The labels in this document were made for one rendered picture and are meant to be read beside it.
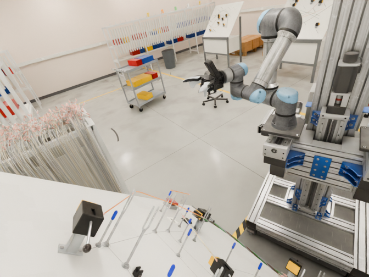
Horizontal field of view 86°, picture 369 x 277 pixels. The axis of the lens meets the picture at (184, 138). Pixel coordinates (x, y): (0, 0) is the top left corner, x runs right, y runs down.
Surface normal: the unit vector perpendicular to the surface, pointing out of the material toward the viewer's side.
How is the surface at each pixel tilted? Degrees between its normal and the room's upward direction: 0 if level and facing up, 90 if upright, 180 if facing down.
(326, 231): 0
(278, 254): 0
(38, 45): 90
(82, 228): 75
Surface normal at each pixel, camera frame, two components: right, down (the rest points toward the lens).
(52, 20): 0.56, 0.38
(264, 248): -0.18, -0.81
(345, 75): -0.56, 0.55
